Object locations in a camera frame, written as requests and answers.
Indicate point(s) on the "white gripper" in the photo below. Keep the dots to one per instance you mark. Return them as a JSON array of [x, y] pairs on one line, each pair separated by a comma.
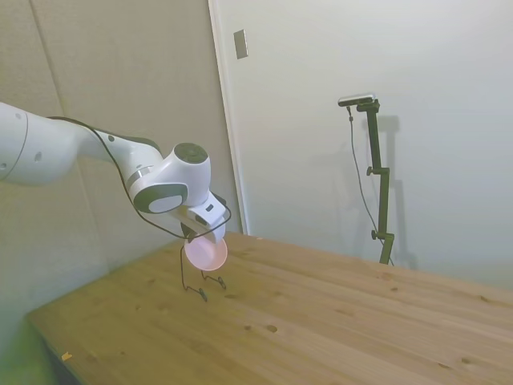
[[210, 218]]

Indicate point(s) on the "pink plastic bowl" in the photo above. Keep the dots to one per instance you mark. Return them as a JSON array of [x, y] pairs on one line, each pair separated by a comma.
[[206, 254]]

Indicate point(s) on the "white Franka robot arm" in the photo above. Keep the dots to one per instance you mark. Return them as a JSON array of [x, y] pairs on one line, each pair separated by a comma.
[[48, 152]]

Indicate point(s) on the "small orange tape scrap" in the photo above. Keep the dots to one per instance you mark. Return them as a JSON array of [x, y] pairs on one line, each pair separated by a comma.
[[66, 355]]

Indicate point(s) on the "white door frame trim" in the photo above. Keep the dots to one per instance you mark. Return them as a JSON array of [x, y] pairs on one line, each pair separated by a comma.
[[226, 120]]

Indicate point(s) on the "grey wall switch plate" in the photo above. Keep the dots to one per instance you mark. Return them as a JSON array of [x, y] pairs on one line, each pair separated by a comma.
[[240, 44]]

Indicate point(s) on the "black camera stand pole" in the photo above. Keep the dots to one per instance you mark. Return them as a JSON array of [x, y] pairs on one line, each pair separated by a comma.
[[378, 160]]

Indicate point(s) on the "grey stereo camera bar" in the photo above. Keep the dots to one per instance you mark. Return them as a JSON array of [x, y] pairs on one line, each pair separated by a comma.
[[356, 99]]

